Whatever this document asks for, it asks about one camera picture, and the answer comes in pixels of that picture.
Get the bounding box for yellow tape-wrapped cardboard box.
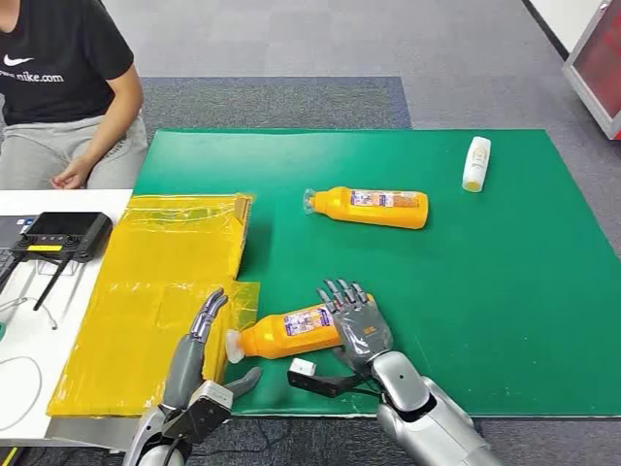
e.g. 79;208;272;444
47;192;261;419

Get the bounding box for person's left hand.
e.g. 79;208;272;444
50;157;94;191

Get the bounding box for green table mat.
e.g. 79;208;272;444
134;128;621;419

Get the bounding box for white cable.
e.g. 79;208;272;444
0;296;59;332

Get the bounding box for person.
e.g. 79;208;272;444
0;0;149;191

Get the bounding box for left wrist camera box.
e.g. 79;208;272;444
161;381;235;447

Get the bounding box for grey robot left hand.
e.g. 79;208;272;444
161;288;263;413

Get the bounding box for thin white wire loop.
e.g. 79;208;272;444
0;355;44;433

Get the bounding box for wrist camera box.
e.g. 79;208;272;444
161;381;235;447
286;357;385;401

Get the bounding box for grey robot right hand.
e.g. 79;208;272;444
316;279;395;377

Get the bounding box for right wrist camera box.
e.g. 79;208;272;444
286;357;385;401

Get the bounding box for white cabinet with red panel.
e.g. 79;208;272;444
561;0;621;142

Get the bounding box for orange bottle with clear cap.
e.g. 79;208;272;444
225;294;376;365
303;186;430;231

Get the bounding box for dark laptop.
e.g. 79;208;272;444
0;215;38;292

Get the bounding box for small white bottle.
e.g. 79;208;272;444
461;136;492;193

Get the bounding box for black remote controller with antennas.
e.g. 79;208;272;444
0;211;114;313

